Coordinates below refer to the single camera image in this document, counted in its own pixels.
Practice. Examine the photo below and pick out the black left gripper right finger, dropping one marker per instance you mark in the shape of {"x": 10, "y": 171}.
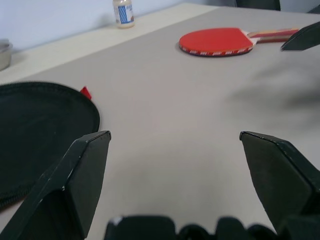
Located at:
{"x": 280, "y": 180}

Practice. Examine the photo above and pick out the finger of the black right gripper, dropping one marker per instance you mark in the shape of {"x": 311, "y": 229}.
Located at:
{"x": 305, "y": 40}

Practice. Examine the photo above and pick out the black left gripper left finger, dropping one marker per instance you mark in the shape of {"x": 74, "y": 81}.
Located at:
{"x": 75, "y": 187}

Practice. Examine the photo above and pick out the red and black paddle case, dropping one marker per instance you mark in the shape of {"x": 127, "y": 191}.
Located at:
{"x": 37, "y": 125}

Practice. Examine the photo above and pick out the red table tennis paddle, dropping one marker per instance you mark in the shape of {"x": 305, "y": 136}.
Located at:
{"x": 215, "y": 41}

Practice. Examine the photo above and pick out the stainless steel bowl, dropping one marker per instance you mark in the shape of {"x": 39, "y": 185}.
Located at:
{"x": 4, "y": 56}

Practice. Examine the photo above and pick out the white plastic bottle blue label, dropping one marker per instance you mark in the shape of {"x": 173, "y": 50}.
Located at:
{"x": 123, "y": 15}

